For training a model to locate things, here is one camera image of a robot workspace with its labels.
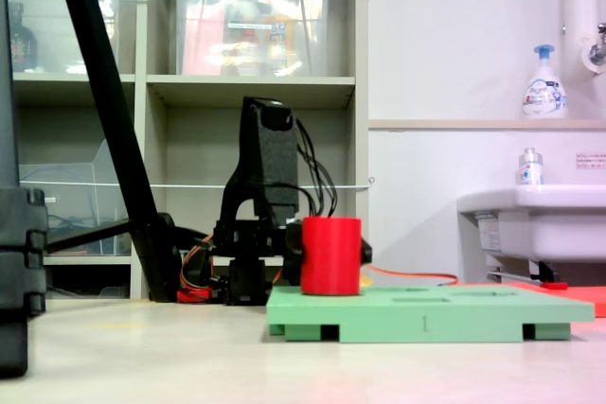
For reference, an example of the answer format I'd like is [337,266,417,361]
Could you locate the red cylinder block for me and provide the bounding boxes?
[300,217,364,296]

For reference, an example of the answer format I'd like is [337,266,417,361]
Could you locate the green shape sorter board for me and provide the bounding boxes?
[266,284,597,343]

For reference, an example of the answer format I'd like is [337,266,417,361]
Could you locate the beige shelf unit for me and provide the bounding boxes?
[0,0,370,301]

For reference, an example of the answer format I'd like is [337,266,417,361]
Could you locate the black sink support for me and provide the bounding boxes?
[528,259,561,283]

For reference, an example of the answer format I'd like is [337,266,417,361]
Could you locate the small clear bottle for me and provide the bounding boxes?
[517,147,545,186]

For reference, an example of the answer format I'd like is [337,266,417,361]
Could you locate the white sink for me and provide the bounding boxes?
[456,184,606,263]

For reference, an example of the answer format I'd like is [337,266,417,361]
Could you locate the black tripod brace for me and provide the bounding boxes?
[45,218,134,254]

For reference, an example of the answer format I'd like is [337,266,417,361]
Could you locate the clear plastic bin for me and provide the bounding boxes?
[174,0,332,78]
[7,0,123,75]

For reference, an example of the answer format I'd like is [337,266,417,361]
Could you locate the bottle with orange label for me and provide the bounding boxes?
[264,0,297,77]

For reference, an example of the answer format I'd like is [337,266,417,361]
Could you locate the pink package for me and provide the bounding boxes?
[182,1,226,77]

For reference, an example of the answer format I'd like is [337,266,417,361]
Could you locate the clear file box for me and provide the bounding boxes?
[18,138,133,256]

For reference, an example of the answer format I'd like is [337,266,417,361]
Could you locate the white soap pump bottle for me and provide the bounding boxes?
[522,44,568,120]

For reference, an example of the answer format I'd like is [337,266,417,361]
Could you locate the notched black tripod leg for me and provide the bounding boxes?
[0,0,48,379]

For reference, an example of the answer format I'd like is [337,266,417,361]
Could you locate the metal faucet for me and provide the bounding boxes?
[580,22,606,75]

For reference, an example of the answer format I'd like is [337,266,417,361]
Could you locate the dark glass bottle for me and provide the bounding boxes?
[8,1,38,73]

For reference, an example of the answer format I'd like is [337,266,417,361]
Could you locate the black servo cable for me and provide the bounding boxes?
[295,119,338,219]

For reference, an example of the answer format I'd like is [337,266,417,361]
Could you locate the orange wire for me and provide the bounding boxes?
[368,264,460,287]

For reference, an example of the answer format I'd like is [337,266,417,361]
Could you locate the red base mount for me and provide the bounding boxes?
[176,283,213,305]

